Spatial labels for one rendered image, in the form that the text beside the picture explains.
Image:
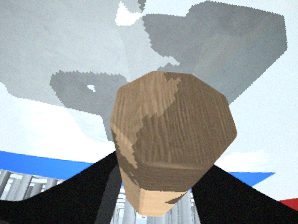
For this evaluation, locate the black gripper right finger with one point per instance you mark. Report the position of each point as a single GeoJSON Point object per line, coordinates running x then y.
{"type": "Point", "coordinates": [221, 198]}

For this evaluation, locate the blue flat strip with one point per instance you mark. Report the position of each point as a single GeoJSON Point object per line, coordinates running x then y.
{"type": "Point", "coordinates": [63, 169]}

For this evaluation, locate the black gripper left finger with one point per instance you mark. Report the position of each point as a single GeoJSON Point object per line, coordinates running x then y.
{"type": "Point", "coordinates": [87, 198]}

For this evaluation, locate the red cube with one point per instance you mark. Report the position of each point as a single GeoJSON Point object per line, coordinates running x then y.
{"type": "Point", "coordinates": [292, 203]}

